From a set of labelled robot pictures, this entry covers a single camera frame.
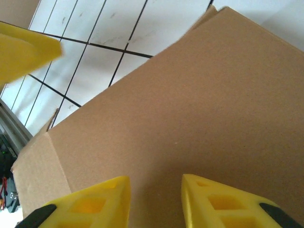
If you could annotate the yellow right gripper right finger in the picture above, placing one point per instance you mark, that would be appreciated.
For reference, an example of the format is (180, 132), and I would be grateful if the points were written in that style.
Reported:
(225, 209)

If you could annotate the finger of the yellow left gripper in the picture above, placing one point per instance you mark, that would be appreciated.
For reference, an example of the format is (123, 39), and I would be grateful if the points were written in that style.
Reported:
(23, 54)

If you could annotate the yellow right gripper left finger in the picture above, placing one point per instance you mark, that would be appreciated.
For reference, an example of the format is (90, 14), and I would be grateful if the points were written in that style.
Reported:
(90, 206)

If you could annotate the brown cardboard box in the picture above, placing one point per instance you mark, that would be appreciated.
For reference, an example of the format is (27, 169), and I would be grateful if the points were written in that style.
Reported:
(190, 107)

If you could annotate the long aluminium mounting rail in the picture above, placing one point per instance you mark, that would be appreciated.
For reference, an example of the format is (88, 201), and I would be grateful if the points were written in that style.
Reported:
(12, 123)

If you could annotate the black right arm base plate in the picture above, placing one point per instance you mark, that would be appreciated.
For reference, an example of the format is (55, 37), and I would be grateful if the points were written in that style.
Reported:
(6, 166)

